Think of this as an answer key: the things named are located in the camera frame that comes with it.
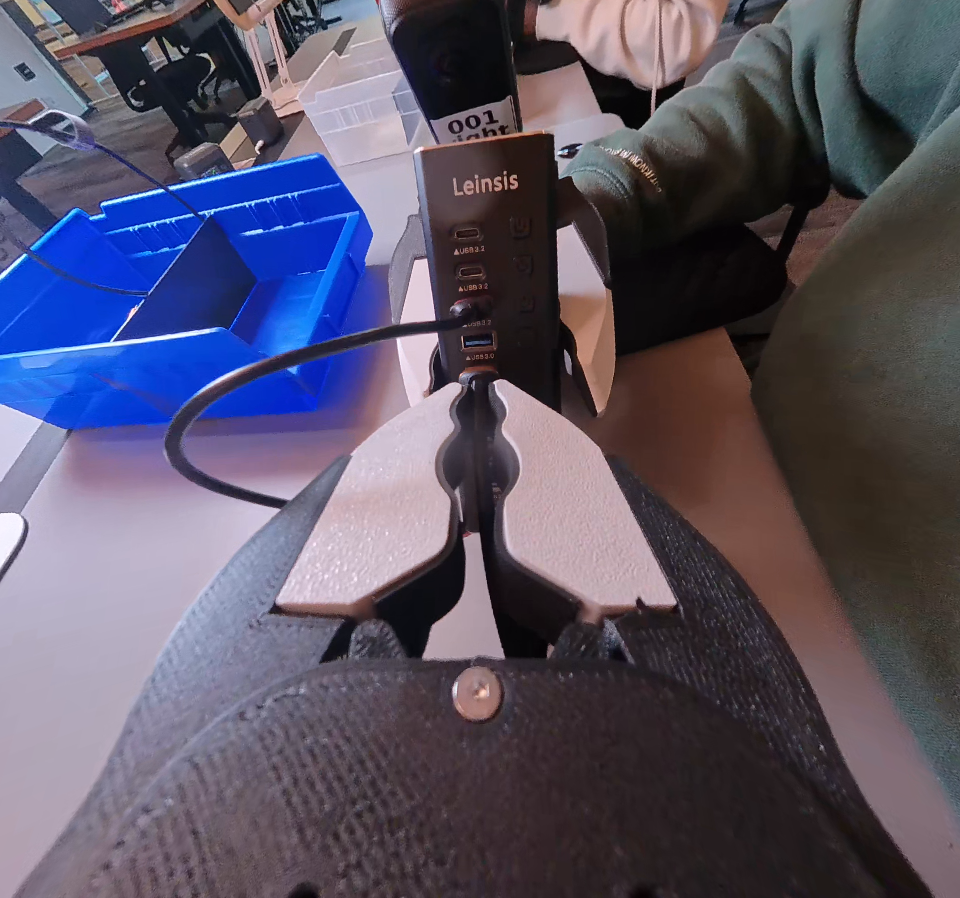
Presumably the person's right forearm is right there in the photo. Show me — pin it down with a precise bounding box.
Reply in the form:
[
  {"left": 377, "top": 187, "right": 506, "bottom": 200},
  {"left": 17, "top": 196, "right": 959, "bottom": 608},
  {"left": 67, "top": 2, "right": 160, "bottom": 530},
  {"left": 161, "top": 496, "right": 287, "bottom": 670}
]
[{"left": 561, "top": 0, "right": 960, "bottom": 239}]

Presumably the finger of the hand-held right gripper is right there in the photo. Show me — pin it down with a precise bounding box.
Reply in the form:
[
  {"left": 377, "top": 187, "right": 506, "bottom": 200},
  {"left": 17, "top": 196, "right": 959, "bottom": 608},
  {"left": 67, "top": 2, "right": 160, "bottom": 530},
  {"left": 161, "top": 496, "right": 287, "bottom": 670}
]
[
  {"left": 557, "top": 284, "right": 619, "bottom": 419},
  {"left": 395, "top": 283, "right": 460, "bottom": 400}
]

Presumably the beige cloth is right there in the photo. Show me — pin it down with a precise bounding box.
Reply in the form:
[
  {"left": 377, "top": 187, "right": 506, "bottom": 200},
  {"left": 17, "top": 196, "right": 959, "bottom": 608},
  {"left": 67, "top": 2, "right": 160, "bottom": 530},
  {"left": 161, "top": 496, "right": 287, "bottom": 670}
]
[{"left": 536, "top": 0, "right": 747, "bottom": 89}]

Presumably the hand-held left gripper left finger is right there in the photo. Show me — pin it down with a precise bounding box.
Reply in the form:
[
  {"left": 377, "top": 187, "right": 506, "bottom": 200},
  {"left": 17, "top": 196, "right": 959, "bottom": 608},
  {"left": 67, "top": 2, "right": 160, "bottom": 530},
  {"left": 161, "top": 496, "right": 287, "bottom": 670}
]
[{"left": 276, "top": 380, "right": 460, "bottom": 662}]

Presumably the small grey box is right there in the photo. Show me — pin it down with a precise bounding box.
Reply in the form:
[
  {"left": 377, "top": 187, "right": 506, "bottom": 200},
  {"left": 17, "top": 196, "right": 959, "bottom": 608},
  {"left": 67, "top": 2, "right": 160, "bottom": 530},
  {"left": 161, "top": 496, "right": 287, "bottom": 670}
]
[
  {"left": 174, "top": 144, "right": 234, "bottom": 179},
  {"left": 236, "top": 97, "right": 285, "bottom": 149}
]

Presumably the long wooden desk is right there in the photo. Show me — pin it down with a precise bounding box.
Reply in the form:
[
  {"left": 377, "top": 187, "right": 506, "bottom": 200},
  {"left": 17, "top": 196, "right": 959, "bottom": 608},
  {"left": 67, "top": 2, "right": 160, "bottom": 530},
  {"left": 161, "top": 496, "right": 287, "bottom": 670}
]
[{"left": 52, "top": 0, "right": 249, "bottom": 156}]

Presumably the white stand base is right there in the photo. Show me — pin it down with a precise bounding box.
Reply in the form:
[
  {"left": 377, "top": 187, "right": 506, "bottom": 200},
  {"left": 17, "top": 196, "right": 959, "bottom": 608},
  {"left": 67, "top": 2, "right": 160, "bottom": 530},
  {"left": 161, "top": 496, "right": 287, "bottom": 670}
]
[{"left": 0, "top": 511, "right": 30, "bottom": 584}]

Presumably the black office chair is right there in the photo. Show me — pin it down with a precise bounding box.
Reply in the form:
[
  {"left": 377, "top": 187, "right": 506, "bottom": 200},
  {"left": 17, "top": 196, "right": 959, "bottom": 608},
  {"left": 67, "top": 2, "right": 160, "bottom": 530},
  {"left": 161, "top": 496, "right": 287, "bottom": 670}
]
[{"left": 30, "top": 0, "right": 114, "bottom": 36}]

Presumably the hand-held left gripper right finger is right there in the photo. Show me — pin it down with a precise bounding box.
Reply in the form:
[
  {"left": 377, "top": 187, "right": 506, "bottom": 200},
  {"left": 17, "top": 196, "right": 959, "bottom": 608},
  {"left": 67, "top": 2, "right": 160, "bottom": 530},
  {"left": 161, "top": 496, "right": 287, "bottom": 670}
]
[{"left": 491, "top": 380, "right": 680, "bottom": 662}]

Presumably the blue plastic bin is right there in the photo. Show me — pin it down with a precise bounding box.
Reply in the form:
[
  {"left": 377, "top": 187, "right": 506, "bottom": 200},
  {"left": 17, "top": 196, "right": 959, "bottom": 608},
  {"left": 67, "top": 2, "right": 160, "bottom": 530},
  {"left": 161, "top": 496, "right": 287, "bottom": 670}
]
[{"left": 0, "top": 154, "right": 374, "bottom": 430}]

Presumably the clear plastic container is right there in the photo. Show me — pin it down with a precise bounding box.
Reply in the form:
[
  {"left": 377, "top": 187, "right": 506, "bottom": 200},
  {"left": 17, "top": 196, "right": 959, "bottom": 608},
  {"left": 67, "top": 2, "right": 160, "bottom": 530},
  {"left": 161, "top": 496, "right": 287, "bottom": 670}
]
[{"left": 298, "top": 39, "right": 430, "bottom": 167}]

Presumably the black bin divider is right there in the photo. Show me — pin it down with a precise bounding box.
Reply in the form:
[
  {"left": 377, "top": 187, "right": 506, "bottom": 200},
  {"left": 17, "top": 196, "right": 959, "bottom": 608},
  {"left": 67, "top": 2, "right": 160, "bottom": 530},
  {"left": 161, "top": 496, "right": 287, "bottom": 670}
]
[{"left": 112, "top": 219, "right": 260, "bottom": 344}]

